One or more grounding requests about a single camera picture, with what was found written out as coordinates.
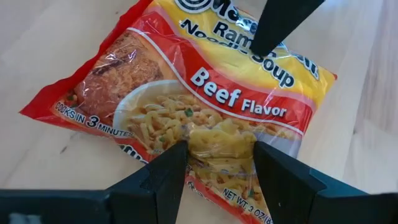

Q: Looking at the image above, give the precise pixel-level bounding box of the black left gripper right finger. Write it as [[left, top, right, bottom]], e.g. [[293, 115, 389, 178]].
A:
[[254, 141, 369, 224]]

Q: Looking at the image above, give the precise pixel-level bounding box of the red yellow beef ramen pack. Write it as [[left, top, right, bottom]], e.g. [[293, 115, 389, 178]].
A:
[[19, 0, 339, 224]]

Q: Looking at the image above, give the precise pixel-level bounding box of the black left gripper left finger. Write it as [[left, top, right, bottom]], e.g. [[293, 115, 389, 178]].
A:
[[105, 141, 188, 224]]

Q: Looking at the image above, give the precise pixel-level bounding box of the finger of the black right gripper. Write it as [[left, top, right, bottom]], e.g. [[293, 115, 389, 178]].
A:
[[250, 0, 326, 57]]

